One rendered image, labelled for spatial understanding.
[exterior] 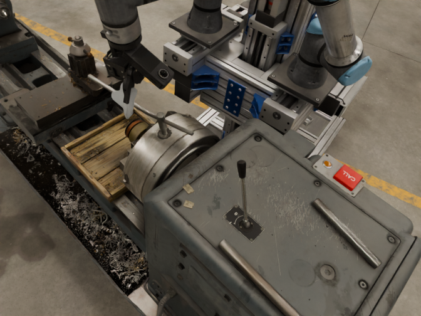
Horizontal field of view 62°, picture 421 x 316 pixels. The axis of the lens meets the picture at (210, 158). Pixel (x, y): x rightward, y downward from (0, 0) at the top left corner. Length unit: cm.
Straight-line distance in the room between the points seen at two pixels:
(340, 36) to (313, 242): 58
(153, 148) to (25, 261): 142
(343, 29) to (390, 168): 205
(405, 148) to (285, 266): 252
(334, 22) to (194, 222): 64
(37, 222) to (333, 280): 186
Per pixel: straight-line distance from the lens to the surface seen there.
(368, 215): 98
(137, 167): 102
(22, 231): 235
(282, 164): 97
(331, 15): 102
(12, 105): 167
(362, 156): 297
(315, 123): 271
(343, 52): 116
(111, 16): 72
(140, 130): 117
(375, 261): 89
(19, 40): 195
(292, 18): 153
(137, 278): 150
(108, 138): 147
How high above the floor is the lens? 198
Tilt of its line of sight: 51 degrees down
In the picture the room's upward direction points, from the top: 11 degrees clockwise
